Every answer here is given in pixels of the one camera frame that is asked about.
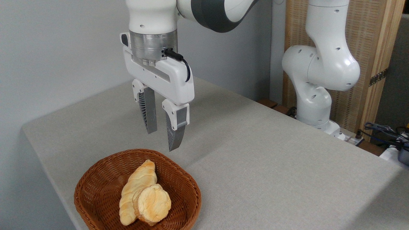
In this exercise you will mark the grey box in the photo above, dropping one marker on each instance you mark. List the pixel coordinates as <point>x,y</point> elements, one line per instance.
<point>404,157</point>

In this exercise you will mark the brown wooden block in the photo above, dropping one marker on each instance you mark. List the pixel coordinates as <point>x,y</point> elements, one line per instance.
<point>282,110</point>
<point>370,148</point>

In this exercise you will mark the long twisted bread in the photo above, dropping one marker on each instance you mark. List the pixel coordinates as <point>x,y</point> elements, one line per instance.
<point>137,182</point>

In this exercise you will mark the brass screen hinge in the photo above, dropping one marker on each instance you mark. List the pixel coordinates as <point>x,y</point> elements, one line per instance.
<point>378,77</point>

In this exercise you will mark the round bread roll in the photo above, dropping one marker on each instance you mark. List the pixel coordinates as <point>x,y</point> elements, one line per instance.
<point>153,203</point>

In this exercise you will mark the woven wooden folding screen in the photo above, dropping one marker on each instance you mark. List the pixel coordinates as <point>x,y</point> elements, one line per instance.
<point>364,32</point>

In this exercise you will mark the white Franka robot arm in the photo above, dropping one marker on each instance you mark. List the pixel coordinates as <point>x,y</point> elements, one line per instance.
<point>322,67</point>

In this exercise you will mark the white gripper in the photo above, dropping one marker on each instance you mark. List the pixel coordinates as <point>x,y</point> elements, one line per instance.
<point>166,80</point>

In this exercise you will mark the brown wicker basket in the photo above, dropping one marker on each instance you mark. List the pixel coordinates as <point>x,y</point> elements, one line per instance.
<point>99,188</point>

